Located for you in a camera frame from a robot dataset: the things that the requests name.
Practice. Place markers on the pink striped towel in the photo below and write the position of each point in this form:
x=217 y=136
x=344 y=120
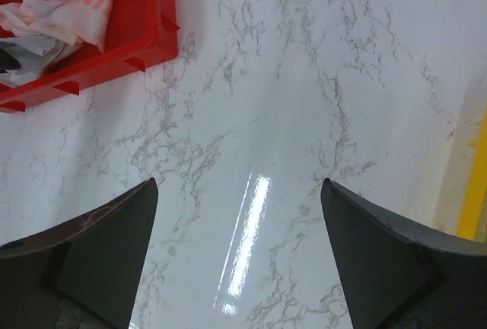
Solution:
x=71 y=21

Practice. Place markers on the red plastic bin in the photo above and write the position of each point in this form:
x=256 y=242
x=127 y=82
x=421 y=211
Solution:
x=140 y=34

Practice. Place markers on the yellow plastic bin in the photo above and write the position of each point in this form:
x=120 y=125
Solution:
x=472 y=220

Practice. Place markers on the grey towel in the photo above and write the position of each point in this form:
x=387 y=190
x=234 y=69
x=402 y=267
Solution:
x=34 y=55

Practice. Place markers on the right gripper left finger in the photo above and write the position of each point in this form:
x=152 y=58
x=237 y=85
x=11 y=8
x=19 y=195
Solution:
x=82 y=273

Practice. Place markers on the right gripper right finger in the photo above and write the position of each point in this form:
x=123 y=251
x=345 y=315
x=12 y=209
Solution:
x=397 y=273

